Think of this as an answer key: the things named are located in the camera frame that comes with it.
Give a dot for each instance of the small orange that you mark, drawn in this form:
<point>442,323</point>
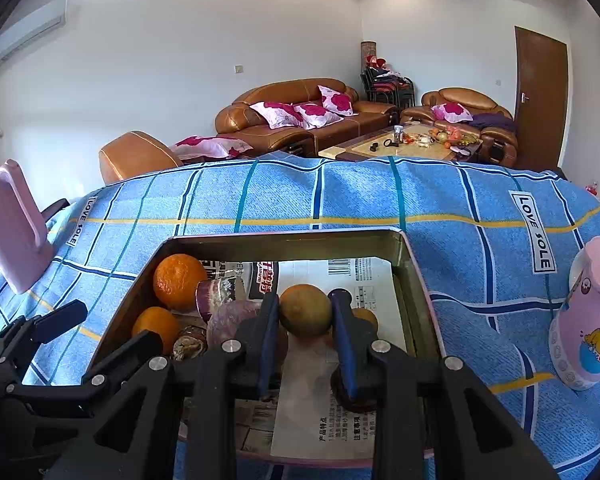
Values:
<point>152,327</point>

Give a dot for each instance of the pink tin box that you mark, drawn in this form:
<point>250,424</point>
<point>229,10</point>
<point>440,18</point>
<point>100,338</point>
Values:
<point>280,245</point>

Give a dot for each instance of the large orange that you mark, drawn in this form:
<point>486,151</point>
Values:
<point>177,280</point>

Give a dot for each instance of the white air conditioner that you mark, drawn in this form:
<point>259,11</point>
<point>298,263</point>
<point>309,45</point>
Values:
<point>30,30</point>

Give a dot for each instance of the blue plaid blanket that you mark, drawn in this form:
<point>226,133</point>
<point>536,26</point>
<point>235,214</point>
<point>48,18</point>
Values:
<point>330,195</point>

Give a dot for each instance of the long brown leather sofa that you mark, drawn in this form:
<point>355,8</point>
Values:
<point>260,132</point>

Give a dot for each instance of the printed paper sheet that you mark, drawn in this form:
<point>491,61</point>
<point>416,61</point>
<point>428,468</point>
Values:
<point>310,425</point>

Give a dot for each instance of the purple passion fruit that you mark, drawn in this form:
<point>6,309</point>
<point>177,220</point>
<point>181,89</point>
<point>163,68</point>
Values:
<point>232,327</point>

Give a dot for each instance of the brown chestnut-like fruit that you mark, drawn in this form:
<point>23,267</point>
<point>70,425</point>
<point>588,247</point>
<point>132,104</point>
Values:
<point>187,345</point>

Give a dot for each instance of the pink floral pillow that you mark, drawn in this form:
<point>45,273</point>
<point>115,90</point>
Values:
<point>205,146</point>
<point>336,100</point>
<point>450,111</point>
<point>317,112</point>
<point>277,112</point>

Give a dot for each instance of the dark chair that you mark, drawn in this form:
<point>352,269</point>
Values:
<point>55,207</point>

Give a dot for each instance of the stacked dark chairs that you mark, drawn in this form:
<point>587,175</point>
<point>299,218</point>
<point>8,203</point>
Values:
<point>380,87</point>

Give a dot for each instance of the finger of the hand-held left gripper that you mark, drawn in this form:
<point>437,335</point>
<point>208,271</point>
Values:
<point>60,317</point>
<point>130,350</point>

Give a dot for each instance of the brown wooden door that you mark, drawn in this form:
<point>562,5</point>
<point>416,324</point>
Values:
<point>540,100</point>

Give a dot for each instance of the purple blanket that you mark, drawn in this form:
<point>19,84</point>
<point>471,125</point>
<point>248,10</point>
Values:
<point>492,121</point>

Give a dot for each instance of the metal jar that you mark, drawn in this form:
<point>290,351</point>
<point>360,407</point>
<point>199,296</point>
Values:
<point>397,132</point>

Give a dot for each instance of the pink electric kettle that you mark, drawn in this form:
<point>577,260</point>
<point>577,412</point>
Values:
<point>10,230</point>

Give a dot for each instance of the red cloth bundle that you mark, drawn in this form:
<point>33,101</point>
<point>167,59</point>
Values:
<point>375,60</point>

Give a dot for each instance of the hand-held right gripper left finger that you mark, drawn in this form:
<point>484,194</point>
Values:
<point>269,350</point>

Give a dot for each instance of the glass-top coffee table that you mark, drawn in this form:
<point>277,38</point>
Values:
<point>350,147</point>

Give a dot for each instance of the pink cartoon cup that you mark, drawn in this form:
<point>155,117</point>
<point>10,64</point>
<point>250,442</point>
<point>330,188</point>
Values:
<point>590,320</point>

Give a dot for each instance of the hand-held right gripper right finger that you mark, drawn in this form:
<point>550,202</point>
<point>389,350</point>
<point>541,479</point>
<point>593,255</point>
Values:
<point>344,355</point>

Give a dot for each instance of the purple cut taro piece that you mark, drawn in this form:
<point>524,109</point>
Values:
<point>215,295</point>

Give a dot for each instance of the red mesh bag of oranges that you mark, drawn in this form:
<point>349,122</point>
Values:
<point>447,136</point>

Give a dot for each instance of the rolled patterned carpet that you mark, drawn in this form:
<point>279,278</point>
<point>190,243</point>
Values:
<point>367,52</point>

